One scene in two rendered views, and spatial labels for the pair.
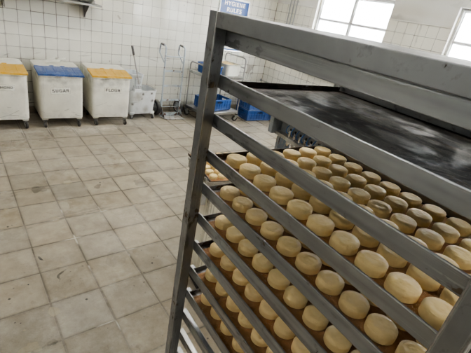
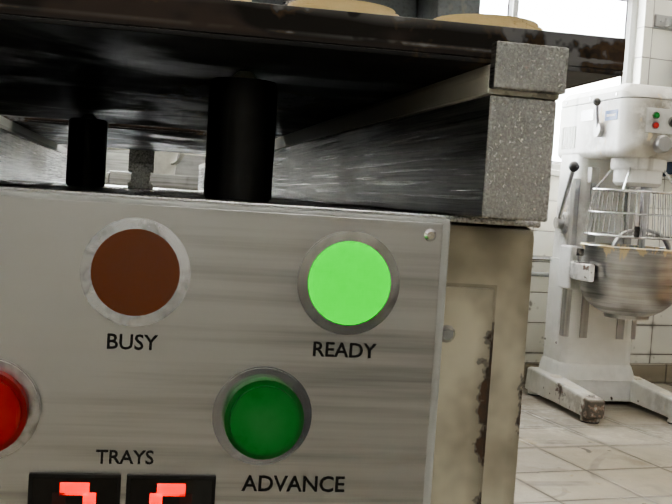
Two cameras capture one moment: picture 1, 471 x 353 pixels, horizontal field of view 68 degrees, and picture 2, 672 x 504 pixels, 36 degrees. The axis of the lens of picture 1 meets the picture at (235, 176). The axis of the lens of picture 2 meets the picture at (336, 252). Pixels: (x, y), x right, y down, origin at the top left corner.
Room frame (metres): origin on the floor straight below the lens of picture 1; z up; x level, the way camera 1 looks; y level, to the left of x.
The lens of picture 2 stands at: (1.78, 0.57, 0.84)
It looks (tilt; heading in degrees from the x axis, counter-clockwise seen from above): 3 degrees down; 291
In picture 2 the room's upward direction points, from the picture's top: 4 degrees clockwise
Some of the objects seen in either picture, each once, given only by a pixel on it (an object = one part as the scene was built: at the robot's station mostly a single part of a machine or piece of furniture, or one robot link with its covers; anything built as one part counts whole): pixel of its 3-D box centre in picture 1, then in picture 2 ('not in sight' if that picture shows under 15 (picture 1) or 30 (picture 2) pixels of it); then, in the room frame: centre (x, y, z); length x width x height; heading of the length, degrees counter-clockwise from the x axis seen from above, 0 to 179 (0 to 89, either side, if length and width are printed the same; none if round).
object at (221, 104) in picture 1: (212, 102); not in sight; (6.13, 0.65, 0.29); 0.56 x 0.38 x 0.20; 140
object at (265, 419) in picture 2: not in sight; (262, 416); (1.93, 0.22, 0.76); 0.03 x 0.02 x 0.03; 32
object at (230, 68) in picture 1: (226, 68); not in sight; (6.27, 0.54, 0.90); 0.44 x 0.36 x 0.20; 50
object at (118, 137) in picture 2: not in sight; (142, 136); (2.51, -0.61, 0.91); 0.60 x 0.40 x 0.01; 122
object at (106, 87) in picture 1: (106, 94); not in sight; (4.98, 2.11, 0.38); 0.64 x 0.54 x 0.77; 39
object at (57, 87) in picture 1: (57, 94); not in sight; (4.55, 2.60, 0.38); 0.64 x 0.54 x 0.77; 41
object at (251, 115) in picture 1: (253, 112); not in sight; (6.71, -0.10, 0.10); 0.60 x 0.40 x 0.20; 129
